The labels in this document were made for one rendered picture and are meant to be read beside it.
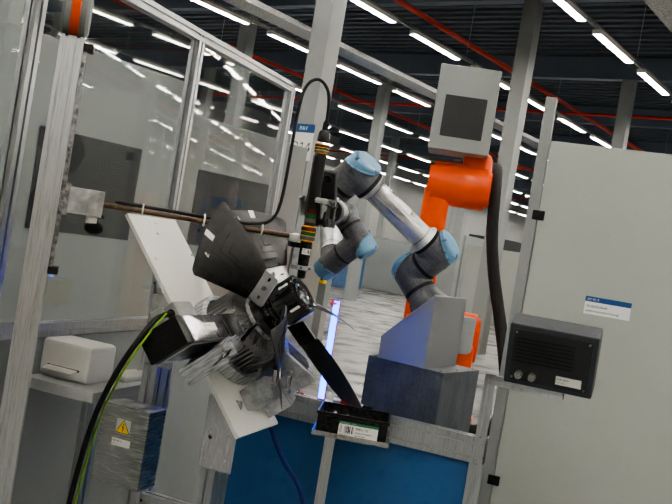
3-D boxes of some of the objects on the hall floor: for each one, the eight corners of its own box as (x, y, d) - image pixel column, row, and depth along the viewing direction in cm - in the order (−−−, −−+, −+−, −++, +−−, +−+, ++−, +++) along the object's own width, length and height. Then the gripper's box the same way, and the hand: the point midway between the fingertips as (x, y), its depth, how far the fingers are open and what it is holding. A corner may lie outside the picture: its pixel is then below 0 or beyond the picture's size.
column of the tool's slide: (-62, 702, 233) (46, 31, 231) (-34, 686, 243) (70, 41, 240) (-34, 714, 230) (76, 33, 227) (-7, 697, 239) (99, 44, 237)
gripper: (346, 230, 267) (322, 225, 247) (312, 224, 271) (285, 219, 251) (351, 202, 267) (327, 194, 247) (317, 197, 271) (290, 189, 251)
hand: (309, 197), depth 250 cm, fingers closed on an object, 4 cm apart
